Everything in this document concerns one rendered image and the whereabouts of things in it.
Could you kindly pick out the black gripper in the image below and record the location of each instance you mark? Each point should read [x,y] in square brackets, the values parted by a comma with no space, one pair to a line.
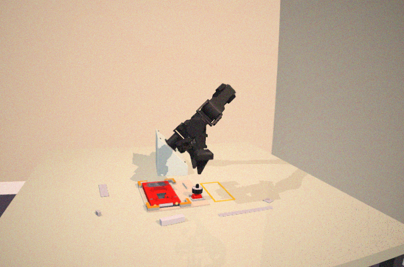
[200,157]

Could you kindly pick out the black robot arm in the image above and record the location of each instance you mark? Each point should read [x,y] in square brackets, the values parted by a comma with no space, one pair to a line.
[210,111]

